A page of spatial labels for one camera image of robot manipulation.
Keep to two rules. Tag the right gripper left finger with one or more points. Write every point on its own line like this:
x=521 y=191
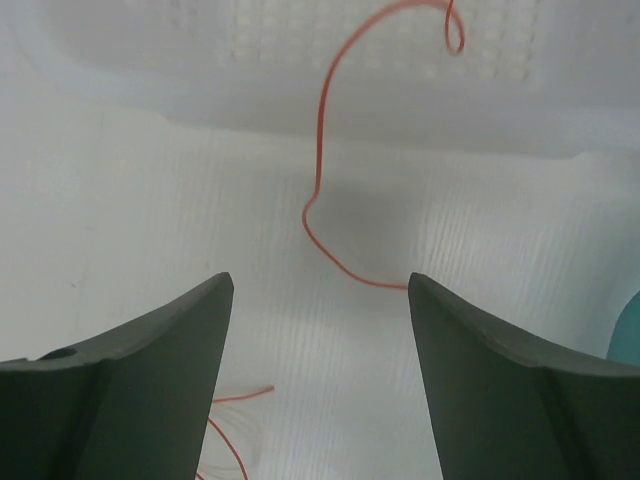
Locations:
x=130 y=403

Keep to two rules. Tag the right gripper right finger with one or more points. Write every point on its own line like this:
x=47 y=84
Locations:
x=507 y=404

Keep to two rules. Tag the teal transparent plastic tub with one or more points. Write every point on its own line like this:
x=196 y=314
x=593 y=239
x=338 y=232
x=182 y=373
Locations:
x=624 y=346

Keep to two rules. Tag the left white perforated basket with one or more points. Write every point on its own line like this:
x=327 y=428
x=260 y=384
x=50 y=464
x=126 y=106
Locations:
x=149 y=145

